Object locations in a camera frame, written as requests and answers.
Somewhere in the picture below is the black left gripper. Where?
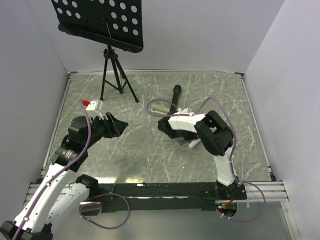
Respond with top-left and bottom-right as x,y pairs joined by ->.
82,111 -> 128,149

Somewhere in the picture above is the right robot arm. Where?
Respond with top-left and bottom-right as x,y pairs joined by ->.
158,110 -> 239,199

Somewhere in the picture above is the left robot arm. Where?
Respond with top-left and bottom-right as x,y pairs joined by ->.
0,112 -> 129,240

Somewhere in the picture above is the black microphone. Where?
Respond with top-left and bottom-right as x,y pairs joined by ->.
169,84 -> 182,114

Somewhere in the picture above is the black perforated music stand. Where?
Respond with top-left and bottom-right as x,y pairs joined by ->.
51,0 -> 144,100

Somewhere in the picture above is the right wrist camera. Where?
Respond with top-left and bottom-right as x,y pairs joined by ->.
176,107 -> 195,116

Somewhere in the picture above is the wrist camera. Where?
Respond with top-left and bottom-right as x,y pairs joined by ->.
176,107 -> 195,116
82,99 -> 103,118

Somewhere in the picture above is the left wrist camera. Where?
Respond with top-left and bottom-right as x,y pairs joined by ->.
82,99 -> 103,118

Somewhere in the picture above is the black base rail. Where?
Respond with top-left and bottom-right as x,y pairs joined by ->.
86,182 -> 247,213

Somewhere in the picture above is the aluminium frame rail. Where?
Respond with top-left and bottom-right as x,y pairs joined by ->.
23,181 -> 289,207

